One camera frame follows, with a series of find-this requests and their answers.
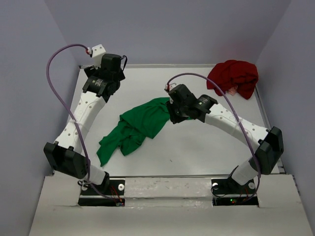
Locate green t shirt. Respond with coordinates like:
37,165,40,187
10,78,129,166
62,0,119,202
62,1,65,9
96,97,170,167

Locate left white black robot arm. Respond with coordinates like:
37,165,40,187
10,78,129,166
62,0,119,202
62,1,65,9
44,54,127,194

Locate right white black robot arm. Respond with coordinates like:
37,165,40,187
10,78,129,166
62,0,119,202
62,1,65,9
166,84,284,194

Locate red t shirt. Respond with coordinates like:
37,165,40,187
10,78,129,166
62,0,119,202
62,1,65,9
206,59,259,100

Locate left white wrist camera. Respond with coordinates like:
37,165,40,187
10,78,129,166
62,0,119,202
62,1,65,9
89,44,106,69

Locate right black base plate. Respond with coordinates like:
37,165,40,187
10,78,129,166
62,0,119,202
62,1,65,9
210,178,259,207

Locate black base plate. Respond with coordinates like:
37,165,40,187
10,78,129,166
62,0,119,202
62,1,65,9
210,178,259,207
77,178,126,207

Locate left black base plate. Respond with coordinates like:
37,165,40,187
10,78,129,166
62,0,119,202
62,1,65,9
77,178,126,207

